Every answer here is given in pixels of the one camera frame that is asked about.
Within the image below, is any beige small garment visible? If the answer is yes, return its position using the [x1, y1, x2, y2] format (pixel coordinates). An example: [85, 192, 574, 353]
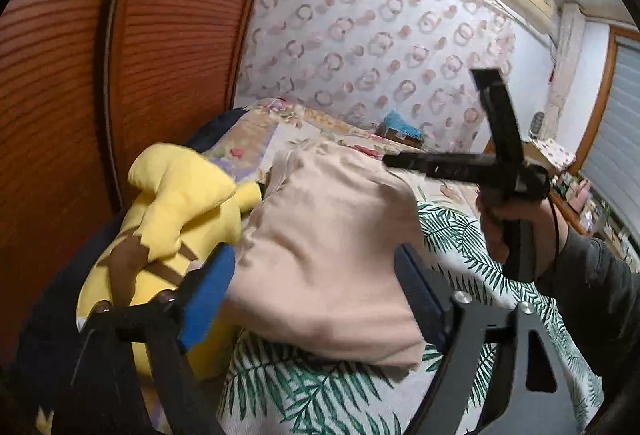
[222, 141, 424, 369]

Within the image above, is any person's right hand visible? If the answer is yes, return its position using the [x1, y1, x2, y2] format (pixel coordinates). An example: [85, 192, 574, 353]
[475, 193, 570, 278]

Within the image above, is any floral rose bedspread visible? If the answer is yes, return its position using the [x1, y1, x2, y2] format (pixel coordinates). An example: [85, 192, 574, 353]
[202, 98, 480, 218]

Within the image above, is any floral cloth on box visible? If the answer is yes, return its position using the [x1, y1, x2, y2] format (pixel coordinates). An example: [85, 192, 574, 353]
[532, 138, 576, 173]

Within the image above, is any blue item on box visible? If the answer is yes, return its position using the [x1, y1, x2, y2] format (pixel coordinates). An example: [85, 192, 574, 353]
[378, 111, 423, 149]

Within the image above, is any pink bottle on sideboard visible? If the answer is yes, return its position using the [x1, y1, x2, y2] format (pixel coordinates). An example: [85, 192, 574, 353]
[567, 178, 591, 214]

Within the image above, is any yellow plush toy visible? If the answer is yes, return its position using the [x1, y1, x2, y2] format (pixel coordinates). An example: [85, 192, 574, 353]
[34, 142, 264, 435]

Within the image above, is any grey window roller blind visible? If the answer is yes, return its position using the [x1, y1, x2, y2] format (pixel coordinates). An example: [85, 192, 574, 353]
[582, 36, 640, 238]

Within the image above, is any green leaf print blanket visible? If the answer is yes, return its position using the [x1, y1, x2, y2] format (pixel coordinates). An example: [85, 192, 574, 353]
[217, 198, 606, 435]

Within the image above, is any dark blue bed sheet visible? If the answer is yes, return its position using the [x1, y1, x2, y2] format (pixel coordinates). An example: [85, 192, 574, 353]
[183, 108, 246, 153]

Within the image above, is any circle pattern lace curtain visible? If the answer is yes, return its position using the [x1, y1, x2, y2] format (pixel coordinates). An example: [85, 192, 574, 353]
[235, 0, 515, 151]

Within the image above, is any brown louvered wardrobe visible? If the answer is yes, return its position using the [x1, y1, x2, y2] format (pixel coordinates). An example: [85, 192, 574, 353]
[1, 0, 255, 363]

